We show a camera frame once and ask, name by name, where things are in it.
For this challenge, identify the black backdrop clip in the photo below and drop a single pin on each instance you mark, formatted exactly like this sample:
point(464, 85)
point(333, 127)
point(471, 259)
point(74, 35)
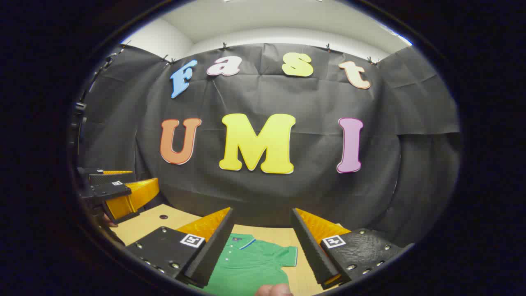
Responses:
point(224, 46)
point(372, 61)
point(328, 47)
point(167, 60)

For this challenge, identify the black backdrop cloth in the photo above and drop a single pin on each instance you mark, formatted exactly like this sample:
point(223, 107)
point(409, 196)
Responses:
point(263, 197)

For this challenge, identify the green T-shirt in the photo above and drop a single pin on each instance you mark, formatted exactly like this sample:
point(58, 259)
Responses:
point(246, 267)

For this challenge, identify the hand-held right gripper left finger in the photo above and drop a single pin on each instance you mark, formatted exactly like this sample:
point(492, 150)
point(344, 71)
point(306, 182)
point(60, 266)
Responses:
point(213, 255)

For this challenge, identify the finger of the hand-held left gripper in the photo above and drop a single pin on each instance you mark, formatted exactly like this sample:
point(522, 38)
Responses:
point(111, 178)
point(109, 190)

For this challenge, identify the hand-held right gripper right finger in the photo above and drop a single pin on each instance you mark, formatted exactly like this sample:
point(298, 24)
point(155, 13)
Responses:
point(312, 250)

